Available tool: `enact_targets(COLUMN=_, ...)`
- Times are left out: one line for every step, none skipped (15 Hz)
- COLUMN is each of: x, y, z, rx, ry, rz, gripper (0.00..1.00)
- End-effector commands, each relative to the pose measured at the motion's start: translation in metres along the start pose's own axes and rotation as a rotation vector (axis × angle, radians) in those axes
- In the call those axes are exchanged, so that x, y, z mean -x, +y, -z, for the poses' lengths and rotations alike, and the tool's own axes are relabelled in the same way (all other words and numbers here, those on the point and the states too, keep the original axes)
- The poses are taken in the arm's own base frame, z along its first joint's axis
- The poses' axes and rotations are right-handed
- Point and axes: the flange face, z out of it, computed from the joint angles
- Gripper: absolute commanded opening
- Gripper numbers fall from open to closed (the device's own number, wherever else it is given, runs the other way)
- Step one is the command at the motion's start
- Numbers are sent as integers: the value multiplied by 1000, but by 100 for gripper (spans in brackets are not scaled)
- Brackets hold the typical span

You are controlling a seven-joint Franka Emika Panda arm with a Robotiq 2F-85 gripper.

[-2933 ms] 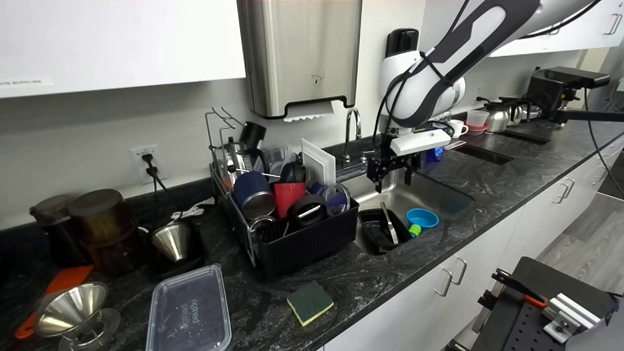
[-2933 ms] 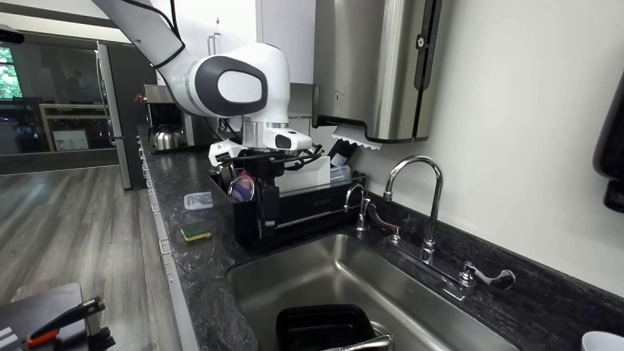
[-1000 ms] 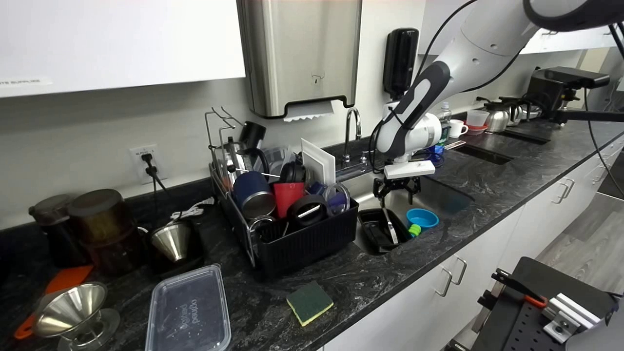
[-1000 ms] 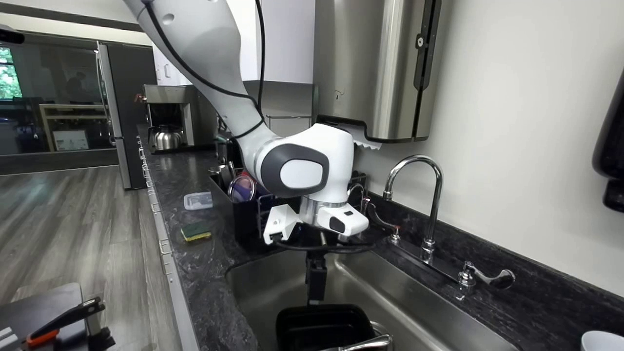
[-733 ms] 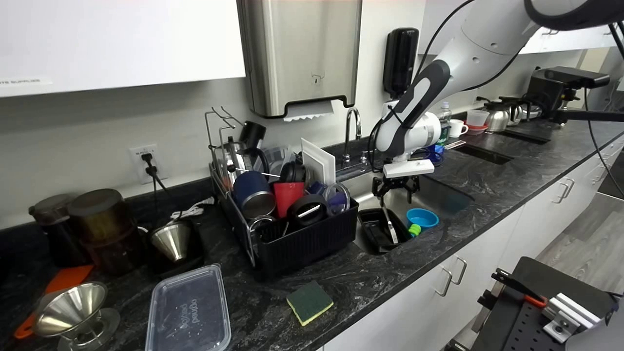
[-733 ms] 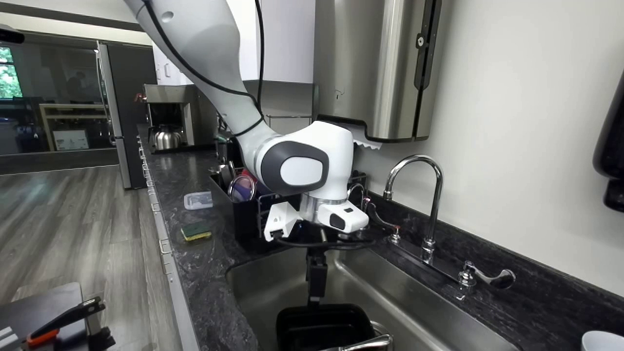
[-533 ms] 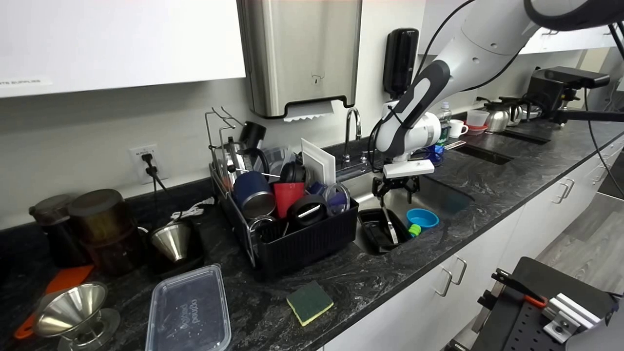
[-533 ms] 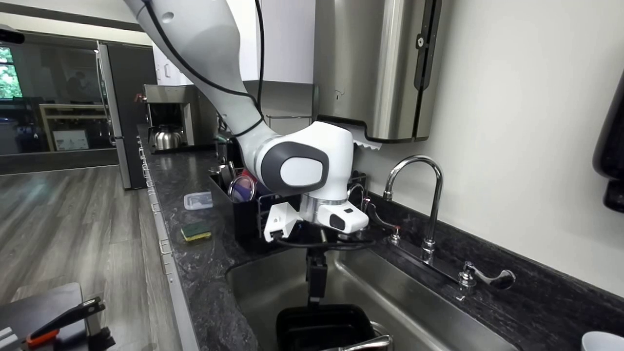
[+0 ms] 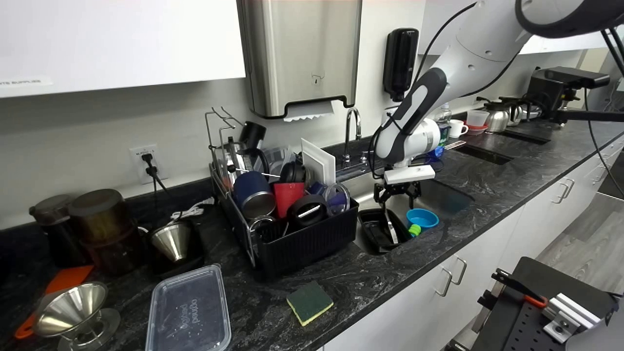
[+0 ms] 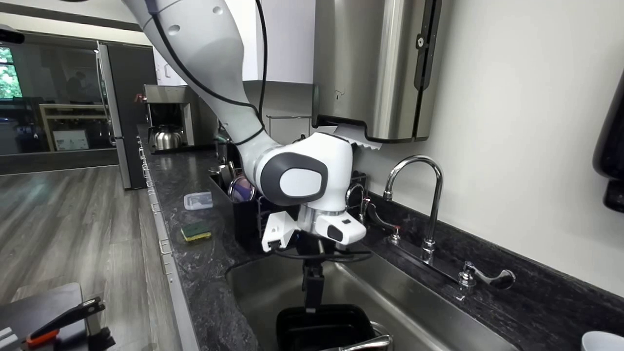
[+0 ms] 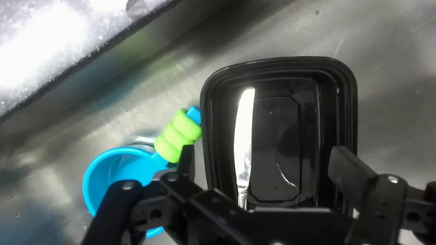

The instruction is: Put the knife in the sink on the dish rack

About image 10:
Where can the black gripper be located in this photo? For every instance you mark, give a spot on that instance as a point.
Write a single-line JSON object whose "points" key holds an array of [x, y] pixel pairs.
{"points": [[313, 260]]}

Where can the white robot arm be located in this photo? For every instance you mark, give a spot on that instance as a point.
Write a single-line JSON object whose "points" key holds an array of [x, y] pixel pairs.
{"points": [[196, 51]]}

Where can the stainless steel sink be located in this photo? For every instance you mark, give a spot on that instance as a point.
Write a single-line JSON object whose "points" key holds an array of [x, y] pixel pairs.
{"points": [[403, 305]]}

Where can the black dish rack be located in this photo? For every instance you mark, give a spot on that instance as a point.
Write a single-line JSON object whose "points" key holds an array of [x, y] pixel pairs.
{"points": [[245, 221]]}

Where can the black plastic food container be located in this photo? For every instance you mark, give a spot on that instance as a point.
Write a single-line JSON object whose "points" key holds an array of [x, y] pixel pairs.
{"points": [[325, 328]]}

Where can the small chrome water tap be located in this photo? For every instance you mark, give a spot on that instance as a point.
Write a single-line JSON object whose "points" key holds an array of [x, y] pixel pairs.
{"points": [[373, 217]]}

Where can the blue round cup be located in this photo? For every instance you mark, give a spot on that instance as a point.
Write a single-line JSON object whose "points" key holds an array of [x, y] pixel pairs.
{"points": [[243, 190]]}

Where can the green yellow sponge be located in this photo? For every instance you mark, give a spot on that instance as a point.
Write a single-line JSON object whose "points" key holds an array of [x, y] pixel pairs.
{"points": [[196, 233]]}

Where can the clear plastic container lid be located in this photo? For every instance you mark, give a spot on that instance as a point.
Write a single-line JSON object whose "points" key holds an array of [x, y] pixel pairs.
{"points": [[198, 200]]}

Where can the tall chrome faucet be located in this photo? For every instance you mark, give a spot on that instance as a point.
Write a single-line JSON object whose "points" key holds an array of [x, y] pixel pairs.
{"points": [[434, 196]]}

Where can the white paper towel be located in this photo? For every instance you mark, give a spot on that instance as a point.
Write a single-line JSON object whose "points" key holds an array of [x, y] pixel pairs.
{"points": [[358, 137]]}

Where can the silver kettle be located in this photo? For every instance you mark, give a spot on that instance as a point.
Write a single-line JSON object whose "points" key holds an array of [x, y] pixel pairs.
{"points": [[165, 139]]}

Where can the stainless paper towel dispenser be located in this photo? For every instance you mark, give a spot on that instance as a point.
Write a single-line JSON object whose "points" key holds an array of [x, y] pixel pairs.
{"points": [[364, 65]]}

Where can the black coffee machine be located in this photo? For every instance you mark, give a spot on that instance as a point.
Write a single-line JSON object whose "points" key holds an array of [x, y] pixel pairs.
{"points": [[170, 108]]}

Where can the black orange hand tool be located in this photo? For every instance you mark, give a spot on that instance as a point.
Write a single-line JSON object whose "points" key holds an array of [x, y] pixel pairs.
{"points": [[61, 319]]}

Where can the wide white upper cabinet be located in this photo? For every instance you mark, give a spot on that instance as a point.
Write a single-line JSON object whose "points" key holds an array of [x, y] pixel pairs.
{"points": [[286, 40]]}

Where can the small white bowl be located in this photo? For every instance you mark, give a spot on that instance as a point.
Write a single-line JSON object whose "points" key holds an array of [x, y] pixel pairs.
{"points": [[601, 342]]}

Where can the wooden shelf unit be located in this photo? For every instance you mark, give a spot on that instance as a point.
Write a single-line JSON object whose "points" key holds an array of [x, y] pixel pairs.
{"points": [[71, 120]]}

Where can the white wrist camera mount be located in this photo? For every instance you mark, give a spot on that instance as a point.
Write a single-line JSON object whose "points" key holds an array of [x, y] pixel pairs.
{"points": [[338, 227]]}

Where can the black wall soap dispenser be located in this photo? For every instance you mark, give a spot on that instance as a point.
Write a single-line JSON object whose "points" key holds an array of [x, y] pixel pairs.
{"points": [[613, 149]]}

